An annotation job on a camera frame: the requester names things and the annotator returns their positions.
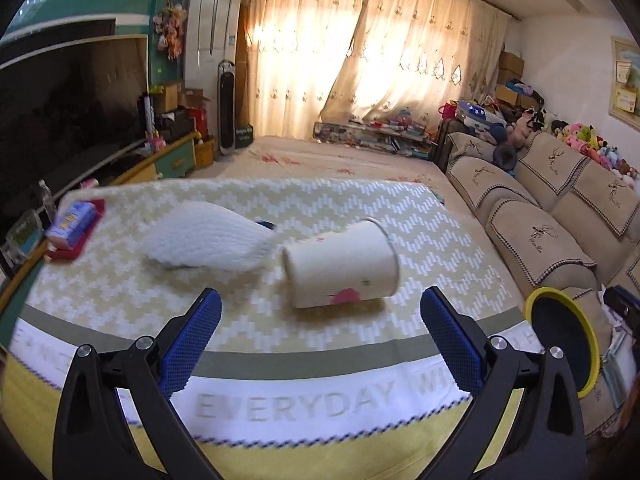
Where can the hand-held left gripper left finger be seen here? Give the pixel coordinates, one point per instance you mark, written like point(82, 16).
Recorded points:
point(192, 345)

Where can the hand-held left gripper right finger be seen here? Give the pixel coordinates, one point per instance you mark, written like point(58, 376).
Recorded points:
point(450, 345)

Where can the yellow-rimmed trash bin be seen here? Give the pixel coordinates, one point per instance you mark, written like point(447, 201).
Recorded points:
point(560, 345)

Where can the white paper cup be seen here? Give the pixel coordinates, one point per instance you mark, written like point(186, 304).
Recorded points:
point(340, 265)

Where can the white foam net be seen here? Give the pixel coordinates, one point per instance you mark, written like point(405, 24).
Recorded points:
point(205, 237)

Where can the beige sofa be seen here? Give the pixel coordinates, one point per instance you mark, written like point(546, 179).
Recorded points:
point(545, 225)

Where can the yellow and white patterned tablecloth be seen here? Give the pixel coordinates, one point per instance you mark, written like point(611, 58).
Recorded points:
point(300, 375)

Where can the pile of plush toys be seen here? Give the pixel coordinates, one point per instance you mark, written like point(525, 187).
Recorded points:
point(580, 135)

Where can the purple card box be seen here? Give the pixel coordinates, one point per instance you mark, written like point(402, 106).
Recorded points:
point(70, 222)

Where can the teal and yellow TV cabinet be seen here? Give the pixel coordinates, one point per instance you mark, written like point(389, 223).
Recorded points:
point(175, 160)

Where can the dark grey round cushion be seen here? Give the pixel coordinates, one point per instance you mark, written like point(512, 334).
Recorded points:
point(505, 156)

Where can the pink soap box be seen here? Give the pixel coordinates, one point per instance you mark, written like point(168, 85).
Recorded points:
point(90, 183)

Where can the small yellow bin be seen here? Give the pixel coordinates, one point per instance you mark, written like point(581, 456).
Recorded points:
point(204, 152)

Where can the clear water bottle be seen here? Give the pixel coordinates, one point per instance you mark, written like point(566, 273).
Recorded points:
point(47, 202)

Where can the small pink toy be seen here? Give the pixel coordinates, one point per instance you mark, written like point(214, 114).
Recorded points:
point(157, 141)

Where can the green box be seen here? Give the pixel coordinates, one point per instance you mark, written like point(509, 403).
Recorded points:
point(244, 136)

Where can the cluttered glass coffee table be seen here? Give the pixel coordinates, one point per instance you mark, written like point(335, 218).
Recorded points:
point(375, 135)

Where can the beige floor mat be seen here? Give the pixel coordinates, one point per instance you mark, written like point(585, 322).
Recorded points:
point(325, 157)

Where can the blue star-print bag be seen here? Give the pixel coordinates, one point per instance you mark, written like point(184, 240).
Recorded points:
point(480, 112)

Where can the black and white tower fan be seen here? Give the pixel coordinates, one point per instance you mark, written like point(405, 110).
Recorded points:
point(226, 110)

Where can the open cardboard box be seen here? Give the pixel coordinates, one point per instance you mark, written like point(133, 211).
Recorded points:
point(180, 96)

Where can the large black television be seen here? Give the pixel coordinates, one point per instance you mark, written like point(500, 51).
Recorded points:
point(65, 120)

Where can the stacked cardboard boxes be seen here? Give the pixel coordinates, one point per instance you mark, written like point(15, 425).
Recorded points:
point(510, 67)

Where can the beige embroidered curtain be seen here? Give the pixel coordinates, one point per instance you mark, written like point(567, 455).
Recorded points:
point(295, 50)
point(415, 50)

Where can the ceiling air vent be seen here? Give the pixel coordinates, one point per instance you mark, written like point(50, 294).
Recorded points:
point(572, 2)

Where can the white standing air conditioner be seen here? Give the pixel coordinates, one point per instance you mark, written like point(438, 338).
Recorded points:
point(210, 35)

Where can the hanging artificial flowers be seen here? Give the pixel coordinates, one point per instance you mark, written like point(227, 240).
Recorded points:
point(170, 30)

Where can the framed wall picture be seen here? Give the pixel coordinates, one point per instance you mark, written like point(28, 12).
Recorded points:
point(625, 85)

